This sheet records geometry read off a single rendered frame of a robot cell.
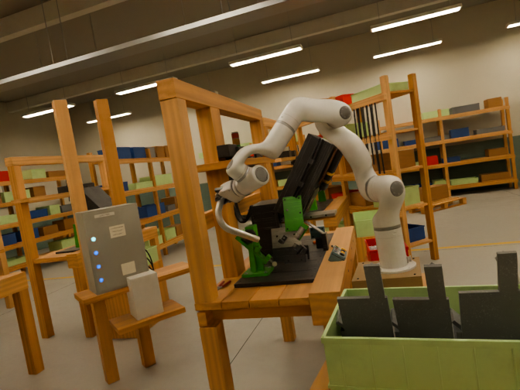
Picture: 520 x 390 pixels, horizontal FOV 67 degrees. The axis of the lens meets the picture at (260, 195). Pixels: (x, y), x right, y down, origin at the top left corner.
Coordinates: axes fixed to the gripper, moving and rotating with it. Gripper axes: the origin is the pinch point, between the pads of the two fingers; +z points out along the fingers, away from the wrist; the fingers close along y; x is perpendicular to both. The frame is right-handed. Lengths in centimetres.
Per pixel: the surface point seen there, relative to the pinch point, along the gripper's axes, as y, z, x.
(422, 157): -281, 90, -223
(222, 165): -3.6, 19.0, -29.3
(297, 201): -58, 22, -33
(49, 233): 32, 847, -195
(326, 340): -19, -57, 59
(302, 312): -54, -1, 36
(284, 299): -40, -3, 34
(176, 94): 36, -2, -38
